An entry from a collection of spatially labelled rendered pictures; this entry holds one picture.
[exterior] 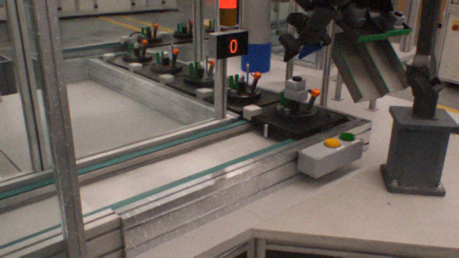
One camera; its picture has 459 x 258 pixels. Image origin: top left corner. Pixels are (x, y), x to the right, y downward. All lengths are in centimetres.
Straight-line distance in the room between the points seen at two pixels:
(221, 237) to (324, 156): 37
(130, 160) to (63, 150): 47
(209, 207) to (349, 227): 34
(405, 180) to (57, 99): 92
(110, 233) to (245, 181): 36
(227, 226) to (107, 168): 35
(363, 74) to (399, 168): 49
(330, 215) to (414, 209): 22
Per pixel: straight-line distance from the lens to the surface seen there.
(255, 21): 236
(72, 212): 87
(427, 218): 125
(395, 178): 134
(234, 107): 154
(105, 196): 115
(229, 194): 113
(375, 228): 116
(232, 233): 108
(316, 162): 123
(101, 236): 98
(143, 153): 127
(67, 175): 83
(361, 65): 171
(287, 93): 147
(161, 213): 103
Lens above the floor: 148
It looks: 22 degrees down
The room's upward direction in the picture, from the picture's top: 1 degrees clockwise
